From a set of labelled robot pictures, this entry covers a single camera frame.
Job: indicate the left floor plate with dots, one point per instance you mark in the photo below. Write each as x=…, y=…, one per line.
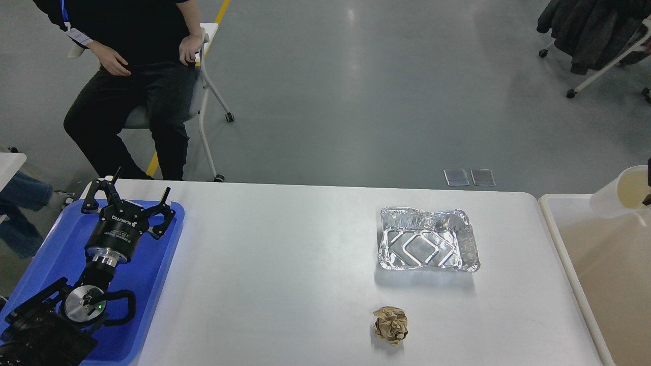
x=456, y=177

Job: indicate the right floor plate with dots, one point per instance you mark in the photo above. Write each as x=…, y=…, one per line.
x=482, y=177

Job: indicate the seated person in black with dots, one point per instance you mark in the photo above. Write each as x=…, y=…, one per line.
x=147, y=52

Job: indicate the blue plastic tray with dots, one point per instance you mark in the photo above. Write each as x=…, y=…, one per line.
x=101, y=277

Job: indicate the white rolling chair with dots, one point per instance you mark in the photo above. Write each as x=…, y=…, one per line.
x=204, y=86

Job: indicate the white paper cup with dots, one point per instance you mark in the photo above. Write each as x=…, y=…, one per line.
x=623, y=195

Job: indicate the floor plate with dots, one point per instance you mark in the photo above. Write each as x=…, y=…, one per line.
x=456, y=177
x=482, y=177

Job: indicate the crumpled brown paper ball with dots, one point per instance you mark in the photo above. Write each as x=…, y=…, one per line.
x=391, y=324

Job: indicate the chair with dark coats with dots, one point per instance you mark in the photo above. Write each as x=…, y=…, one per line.
x=596, y=34

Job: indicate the person leg in jeans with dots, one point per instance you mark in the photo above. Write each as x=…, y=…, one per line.
x=26, y=192

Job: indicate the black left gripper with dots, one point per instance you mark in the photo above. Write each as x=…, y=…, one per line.
x=116, y=227

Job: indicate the beige plastic bin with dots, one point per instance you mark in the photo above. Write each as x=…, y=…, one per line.
x=607, y=263

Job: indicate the aluminium foil tray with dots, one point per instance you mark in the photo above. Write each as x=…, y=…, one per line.
x=415, y=239

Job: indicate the white side table corner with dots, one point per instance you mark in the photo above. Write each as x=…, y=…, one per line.
x=10, y=164

